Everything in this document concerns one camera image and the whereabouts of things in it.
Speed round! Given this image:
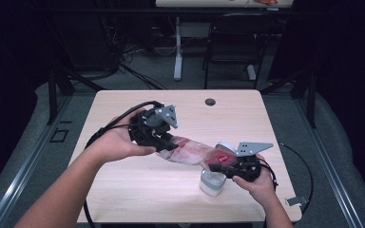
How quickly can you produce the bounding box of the black metal stand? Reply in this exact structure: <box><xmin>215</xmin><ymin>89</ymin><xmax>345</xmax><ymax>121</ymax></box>
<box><xmin>259</xmin><ymin>67</ymin><xmax>317</xmax><ymax>129</ymax></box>
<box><xmin>46</xmin><ymin>63</ymin><xmax>106</xmax><ymax>126</ymax></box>

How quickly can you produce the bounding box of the aluminium floor rail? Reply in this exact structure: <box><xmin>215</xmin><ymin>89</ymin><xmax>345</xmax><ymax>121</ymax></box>
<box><xmin>293</xmin><ymin>94</ymin><xmax>365</xmax><ymax>228</ymax></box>
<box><xmin>0</xmin><ymin>94</ymin><xmax>74</xmax><ymax>228</ymax></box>

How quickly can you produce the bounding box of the white-legged wooden desk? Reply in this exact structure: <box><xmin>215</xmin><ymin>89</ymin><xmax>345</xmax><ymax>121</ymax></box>
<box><xmin>155</xmin><ymin>0</ymin><xmax>295</xmax><ymax>82</ymax></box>

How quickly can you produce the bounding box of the grey metal table bracket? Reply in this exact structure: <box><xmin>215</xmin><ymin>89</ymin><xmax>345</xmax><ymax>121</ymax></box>
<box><xmin>285</xmin><ymin>196</ymin><xmax>309</xmax><ymax>207</ymax></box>

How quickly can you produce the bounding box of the long black looped cable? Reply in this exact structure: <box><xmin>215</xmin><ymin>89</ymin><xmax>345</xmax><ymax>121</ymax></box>
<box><xmin>278</xmin><ymin>142</ymin><xmax>314</xmax><ymax>217</ymax></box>

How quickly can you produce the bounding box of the grey round pitcher lid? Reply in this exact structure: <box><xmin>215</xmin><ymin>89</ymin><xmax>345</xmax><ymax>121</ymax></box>
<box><xmin>215</xmin><ymin>141</ymin><xmax>238</xmax><ymax>156</ymax></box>

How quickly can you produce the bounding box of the white cylindrical container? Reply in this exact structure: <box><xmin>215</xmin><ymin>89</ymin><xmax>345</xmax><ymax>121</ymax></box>
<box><xmin>199</xmin><ymin>168</ymin><xmax>228</xmax><ymax>198</ymax></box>

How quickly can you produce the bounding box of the black folding chair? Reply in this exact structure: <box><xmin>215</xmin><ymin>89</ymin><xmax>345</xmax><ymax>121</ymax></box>
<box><xmin>202</xmin><ymin>12</ymin><xmax>279</xmax><ymax>90</ymax></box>

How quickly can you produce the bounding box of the tangle of black cables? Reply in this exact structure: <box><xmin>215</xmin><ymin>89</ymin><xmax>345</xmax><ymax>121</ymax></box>
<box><xmin>101</xmin><ymin>15</ymin><xmax>169</xmax><ymax>91</ymax></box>

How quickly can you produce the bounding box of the person's right hand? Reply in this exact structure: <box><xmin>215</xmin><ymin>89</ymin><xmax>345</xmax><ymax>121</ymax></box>
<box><xmin>232</xmin><ymin>154</ymin><xmax>280</xmax><ymax>207</ymax></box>

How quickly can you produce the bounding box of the clear plastic bag red print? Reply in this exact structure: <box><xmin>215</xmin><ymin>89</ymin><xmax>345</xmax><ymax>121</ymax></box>
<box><xmin>156</xmin><ymin>136</ymin><xmax>240</xmax><ymax>170</ymax></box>

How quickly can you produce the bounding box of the left hand-held gripper cable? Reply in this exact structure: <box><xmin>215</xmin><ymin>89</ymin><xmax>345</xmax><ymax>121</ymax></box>
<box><xmin>83</xmin><ymin>100</ymin><xmax>165</xmax><ymax>228</ymax></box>

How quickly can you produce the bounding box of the right hand-held gripper cable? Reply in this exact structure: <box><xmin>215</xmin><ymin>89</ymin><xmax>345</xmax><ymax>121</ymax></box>
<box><xmin>258</xmin><ymin>158</ymin><xmax>279</xmax><ymax>192</ymax></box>

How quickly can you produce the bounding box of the person's left hand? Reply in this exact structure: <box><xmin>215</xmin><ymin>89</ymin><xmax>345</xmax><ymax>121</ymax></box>
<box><xmin>86</xmin><ymin>107</ymin><xmax>157</xmax><ymax>164</ymax></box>

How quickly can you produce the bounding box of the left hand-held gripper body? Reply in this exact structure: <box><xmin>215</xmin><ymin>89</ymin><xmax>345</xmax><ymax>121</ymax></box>
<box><xmin>128</xmin><ymin>104</ymin><xmax>179</xmax><ymax>151</ymax></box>

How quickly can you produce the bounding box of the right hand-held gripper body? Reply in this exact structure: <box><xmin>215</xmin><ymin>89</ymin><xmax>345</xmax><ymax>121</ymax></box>
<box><xmin>221</xmin><ymin>142</ymin><xmax>275</xmax><ymax>183</ymax></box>

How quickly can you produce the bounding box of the hand-held gripper cable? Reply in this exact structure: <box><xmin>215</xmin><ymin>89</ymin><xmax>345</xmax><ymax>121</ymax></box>
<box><xmin>258</xmin><ymin>158</ymin><xmax>279</xmax><ymax>192</ymax></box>
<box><xmin>83</xmin><ymin>100</ymin><xmax>165</xmax><ymax>228</ymax></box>

